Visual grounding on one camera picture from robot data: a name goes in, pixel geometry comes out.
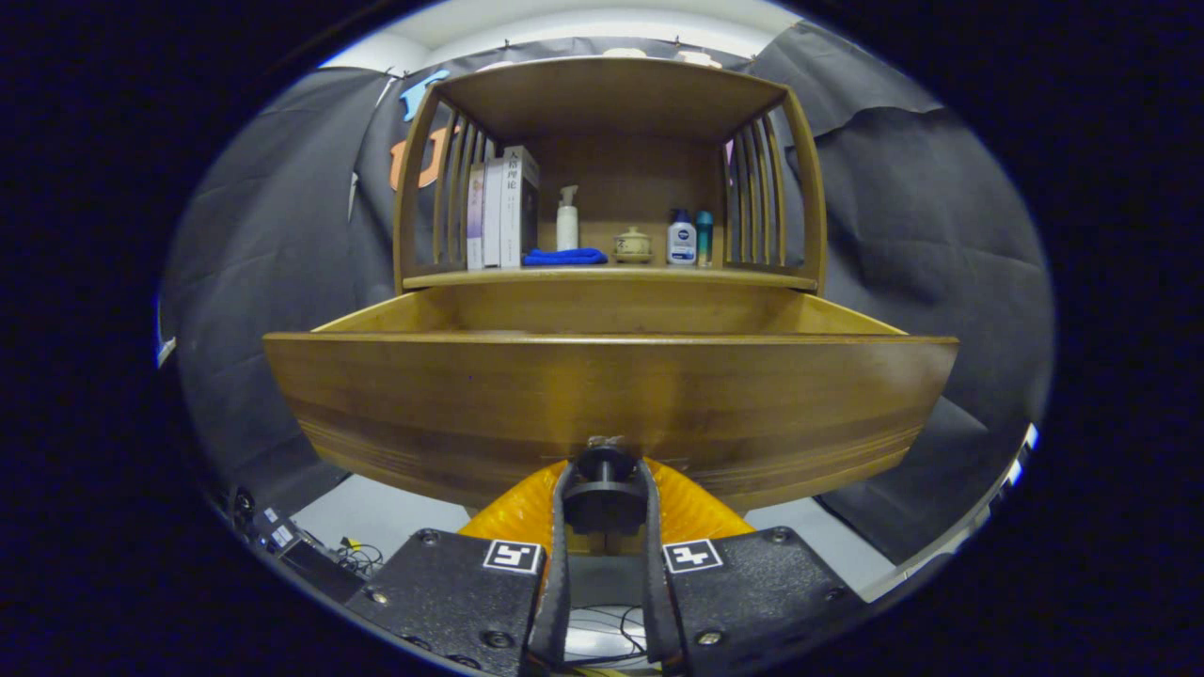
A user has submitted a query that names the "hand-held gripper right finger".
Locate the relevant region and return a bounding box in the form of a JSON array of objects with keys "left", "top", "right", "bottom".
[{"left": 640, "top": 458, "right": 871, "bottom": 677}]

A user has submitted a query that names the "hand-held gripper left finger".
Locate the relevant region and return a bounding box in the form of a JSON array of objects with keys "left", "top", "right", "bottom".
[{"left": 343, "top": 459, "right": 577, "bottom": 677}]

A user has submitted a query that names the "wooden cabinet countertop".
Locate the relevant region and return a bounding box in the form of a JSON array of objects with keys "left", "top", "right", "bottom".
[{"left": 403, "top": 261, "right": 817, "bottom": 291}]

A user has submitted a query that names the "wooden cabinet with slatted sides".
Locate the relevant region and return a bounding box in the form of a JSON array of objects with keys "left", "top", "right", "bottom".
[{"left": 393, "top": 56, "right": 829, "bottom": 294}]

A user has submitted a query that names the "blue folded cloth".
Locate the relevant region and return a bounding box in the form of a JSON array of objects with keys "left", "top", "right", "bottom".
[{"left": 523, "top": 247, "right": 609, "bottom": 267}]

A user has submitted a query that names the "white lotion bottle blue cap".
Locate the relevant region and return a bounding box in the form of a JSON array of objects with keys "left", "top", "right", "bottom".
[{"left": 666, "top": 209, "right": 698, "bottom": 266}]

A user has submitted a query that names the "white pump bottle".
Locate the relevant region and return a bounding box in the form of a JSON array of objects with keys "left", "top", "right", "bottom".
[{"left": 556, "top": 184, "right": 580, "bottom": 252}]

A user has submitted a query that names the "thin purple white book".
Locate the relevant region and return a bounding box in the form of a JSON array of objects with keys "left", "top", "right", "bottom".
[{"left": 467, "top": 163, "right": 488, "bottom": 271}]

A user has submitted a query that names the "thick dark cover book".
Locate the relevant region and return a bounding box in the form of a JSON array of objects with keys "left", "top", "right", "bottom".
[{"left": 500, "top": 145, "right": 541, "bottom": 269}]

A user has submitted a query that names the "white black striped panel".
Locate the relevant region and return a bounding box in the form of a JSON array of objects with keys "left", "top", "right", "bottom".
[{"left": 861, "top": 423, "right": 1040, "bottom": 603}]

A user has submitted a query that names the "black floor cable tangle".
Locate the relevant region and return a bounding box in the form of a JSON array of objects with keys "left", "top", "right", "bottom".
[{"left": 574, "top": 606, "right": 650, "bottom": 669}]

